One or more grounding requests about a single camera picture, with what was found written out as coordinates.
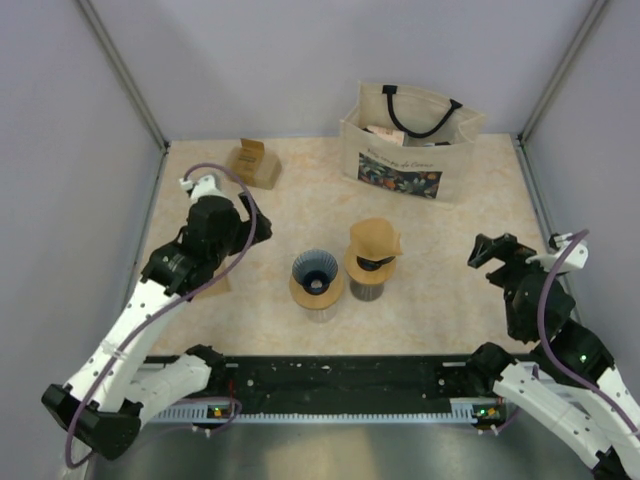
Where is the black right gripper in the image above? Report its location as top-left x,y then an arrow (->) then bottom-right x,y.
466,232 -> 562,338

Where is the blue glass dripper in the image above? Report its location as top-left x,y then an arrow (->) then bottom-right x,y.
356,256 -> 395,272
292,249 -> 338,295

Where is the wooden ring stand front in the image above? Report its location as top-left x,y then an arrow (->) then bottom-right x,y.
289,273 -> 345,310

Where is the clear glass beaker wooden collar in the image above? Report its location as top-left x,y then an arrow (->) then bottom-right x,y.
304,305 -> 337,324

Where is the brown paper coffee filter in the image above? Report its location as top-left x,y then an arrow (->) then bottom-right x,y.
350,217 -> 403,261

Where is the wooden dripper ring stand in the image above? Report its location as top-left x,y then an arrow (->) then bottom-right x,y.
344,247 -> 398,286

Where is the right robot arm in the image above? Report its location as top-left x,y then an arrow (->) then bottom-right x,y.
466,231 -> 639,479

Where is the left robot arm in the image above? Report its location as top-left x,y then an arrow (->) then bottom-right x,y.
41,191 -> 272,468

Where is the brown paper filter stack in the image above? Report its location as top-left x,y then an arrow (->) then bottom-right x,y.
194,275 -> 232,301

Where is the brown cardboard box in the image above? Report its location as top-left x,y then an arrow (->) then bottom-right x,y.
227,138 -> 282,190

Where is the smoked glass carafe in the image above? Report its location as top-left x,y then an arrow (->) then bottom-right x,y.
350,280 -> 385,302

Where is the cream canvas tote bag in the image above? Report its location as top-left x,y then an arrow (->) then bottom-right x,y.
340,82 -> 486,207

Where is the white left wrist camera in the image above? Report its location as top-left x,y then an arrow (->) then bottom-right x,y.
179,174 -> 226,204

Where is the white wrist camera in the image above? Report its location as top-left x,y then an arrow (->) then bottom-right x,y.
525,233 -> 589,275
179,174 -> 226,204

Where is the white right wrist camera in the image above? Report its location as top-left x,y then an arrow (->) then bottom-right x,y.
525,233 -> 589,275

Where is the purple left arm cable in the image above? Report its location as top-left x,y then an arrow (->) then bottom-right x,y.
64,163 -> 259,470

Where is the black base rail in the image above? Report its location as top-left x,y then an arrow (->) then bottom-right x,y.
193,355 -> 497,415

